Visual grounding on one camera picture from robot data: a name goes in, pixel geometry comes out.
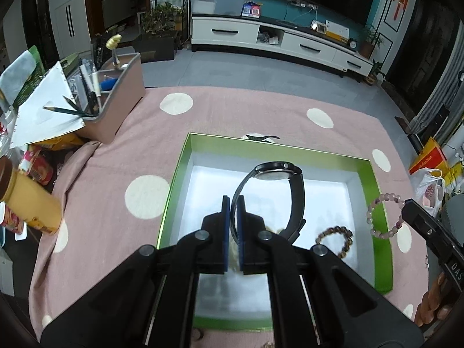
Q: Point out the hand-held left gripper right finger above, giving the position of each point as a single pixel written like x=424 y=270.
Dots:
x=240 y=246

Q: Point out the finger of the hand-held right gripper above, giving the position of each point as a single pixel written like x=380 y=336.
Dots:
x=417 y=214

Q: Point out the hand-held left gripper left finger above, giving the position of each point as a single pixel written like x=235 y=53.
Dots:
x=226 y=232

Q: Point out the green cardboard box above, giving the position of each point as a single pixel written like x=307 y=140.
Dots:
x=203 y=188

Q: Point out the black wristwatch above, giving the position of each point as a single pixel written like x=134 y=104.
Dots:
x=277 y=169

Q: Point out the person's right hand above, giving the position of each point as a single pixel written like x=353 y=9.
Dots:
x=433 y=301

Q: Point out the white plastic bag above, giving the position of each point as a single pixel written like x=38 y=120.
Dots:
x=429 y=188

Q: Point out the orange cardboard box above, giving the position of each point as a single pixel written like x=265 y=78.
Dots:
x=427 y=156

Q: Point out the pink dotted blanket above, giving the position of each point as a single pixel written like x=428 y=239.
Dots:
x=253 y=112

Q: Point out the small floor plant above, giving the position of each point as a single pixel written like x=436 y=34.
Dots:
x=375 y=70

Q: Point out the pink desk organizer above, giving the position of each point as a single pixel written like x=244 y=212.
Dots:
x=121 y=105

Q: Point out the tall potted plant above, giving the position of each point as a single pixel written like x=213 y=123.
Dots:
x=369 y=41

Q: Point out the black alarm clock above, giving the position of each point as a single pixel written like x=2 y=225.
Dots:
x=353 y=43

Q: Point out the yellow snack bag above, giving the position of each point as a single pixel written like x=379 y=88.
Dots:
x=60 y=142

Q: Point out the white pen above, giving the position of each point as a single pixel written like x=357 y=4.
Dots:
x=96 y=90

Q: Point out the yellow cylindrical can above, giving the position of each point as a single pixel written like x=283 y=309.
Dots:
x=32 y=203

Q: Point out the red snack packet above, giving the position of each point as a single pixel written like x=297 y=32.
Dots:
x=40 y=166

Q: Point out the black planter box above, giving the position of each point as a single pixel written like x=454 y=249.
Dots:
x=156 y=47

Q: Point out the dark green pencil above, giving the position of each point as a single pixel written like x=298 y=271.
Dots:
x=63 y=110
x=72 y=103

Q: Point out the white desk calendar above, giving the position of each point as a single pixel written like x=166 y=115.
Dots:
x=338 y=29

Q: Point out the white tv cabinet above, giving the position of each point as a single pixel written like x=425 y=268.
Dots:
x=232 y=31

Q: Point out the small pink framed device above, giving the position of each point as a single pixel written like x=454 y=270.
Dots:
x=319 y=27

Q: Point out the white paper sheet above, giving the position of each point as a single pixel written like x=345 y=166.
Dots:
x=43 y=116

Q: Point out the yellow topped pen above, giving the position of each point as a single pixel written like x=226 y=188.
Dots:
x=113 y=41

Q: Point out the green potted plants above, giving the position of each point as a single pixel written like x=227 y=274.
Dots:
x=159 y=16

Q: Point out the clear storage bin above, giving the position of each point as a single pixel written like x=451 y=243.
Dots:
x=217 y=3

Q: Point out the white power strip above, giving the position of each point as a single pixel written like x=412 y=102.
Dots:
x=304 y=4

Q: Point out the green bag with cloth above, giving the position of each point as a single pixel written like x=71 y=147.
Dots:
x=20 y=76

